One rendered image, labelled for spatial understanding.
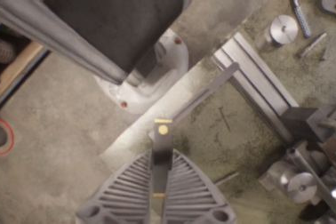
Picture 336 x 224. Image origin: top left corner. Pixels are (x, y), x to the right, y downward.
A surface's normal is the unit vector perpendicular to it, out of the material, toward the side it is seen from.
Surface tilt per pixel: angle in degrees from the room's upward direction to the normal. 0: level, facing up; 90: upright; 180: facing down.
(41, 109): 0
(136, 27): 55
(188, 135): 0
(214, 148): 0
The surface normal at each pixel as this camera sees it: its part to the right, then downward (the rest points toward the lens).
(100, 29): 0.44, 0.44
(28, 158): 0.00, 0.07
